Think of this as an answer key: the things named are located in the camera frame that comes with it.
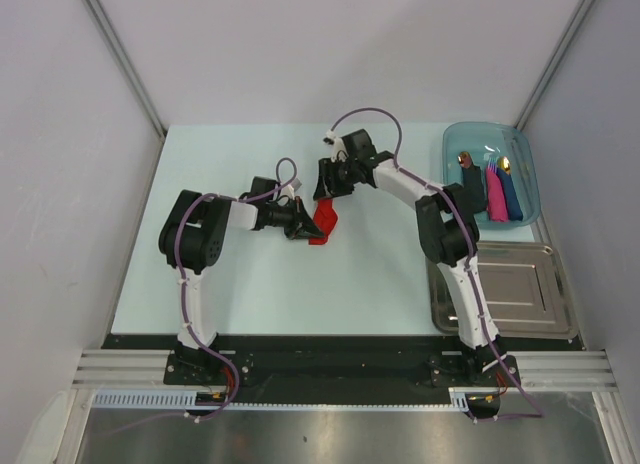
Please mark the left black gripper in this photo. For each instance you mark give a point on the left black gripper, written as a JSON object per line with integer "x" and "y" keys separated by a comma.
{"x": 298, "y": 214}

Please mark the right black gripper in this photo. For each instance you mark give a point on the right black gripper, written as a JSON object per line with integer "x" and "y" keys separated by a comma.
{"x": 327, "y": 169}

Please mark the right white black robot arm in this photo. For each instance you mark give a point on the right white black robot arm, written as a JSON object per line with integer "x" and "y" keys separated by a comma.
{"x": 447, "y": 232}

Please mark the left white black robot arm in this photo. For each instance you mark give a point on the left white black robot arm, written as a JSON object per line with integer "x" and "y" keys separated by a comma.
{"x": 192, "y": 240}

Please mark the black rolled napkin bundle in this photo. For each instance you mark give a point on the black rolled napkin bundle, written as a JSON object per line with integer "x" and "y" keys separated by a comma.
{"x": 473, "y": 182}

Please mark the pink rolled napkin bundle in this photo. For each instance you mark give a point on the pink rolled napkin bundle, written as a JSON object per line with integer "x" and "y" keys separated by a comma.
{"x": 496, "y": 206}

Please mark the navy rolled napkin bundle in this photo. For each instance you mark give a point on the navy rolled napkin bundle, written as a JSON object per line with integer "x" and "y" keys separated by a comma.
{"x": 513, "y": 207}

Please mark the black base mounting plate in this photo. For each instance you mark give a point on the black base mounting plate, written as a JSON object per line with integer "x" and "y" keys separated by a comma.
{"x": 343, "y": 371}

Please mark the blue transparent plastic bin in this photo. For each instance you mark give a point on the blue transparent plastic bin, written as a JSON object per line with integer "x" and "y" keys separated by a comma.
{"x": 488, "y": 142}

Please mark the stainless steel tray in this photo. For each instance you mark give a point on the stainless steel tray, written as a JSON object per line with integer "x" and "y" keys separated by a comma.
{"x": 524, "y": 284}

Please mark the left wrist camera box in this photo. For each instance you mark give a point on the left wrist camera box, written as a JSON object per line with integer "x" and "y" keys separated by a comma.
{"x": 296, "y": 184}

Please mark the white slotted cable duct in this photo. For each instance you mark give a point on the white slotted cable duct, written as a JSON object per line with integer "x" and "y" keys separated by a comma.
{"x": 192, "y": 401}

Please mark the aluminium rail profile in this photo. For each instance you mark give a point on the aluminium rail profile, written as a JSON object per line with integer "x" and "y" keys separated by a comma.
{"x": 559, "y": 371}

